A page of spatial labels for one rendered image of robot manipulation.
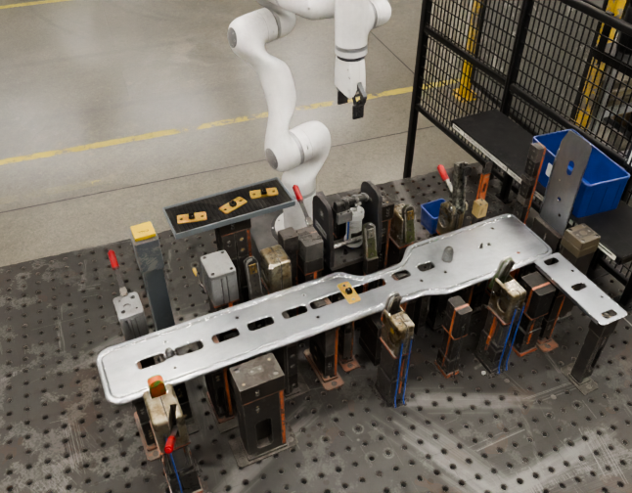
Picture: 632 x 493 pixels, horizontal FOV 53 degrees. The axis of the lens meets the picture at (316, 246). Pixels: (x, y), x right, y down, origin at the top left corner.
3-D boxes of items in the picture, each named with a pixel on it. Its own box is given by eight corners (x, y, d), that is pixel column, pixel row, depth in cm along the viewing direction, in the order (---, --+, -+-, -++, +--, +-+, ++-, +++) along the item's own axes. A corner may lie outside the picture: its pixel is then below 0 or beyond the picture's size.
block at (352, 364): (344, 373, 201) (348, 309, 182) (327, 343, 210) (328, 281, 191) (360, 367, 203) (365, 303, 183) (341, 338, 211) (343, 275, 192)
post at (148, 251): (158, 347, 208) (133, 246, 179) (153, 332, 213) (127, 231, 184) (181, 340, 211) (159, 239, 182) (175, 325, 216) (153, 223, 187)
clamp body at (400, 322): (385, 414, 190) (395, 337, 167) (366, 383, 198) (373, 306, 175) (413, 403, 193) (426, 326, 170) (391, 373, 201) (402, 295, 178)
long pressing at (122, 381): (111, 418, 155) (110, 414, 154) (93, 352, 170) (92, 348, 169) (557, 254, 199) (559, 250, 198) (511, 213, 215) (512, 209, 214)
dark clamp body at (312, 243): (303, 339, 211) (302, 253, 186) (288, 312, 220) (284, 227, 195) (333, 329, 215) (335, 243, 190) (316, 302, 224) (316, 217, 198)
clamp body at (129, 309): (139, 404, 192) (113, 324, 168) (130, 377, 200) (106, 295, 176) (170, 392, 195) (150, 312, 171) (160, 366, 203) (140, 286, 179)
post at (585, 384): (583, 395, 194) (612, 333, 175) (559, 369, 202) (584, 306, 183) (599, 387, 196) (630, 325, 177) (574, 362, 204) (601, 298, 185)
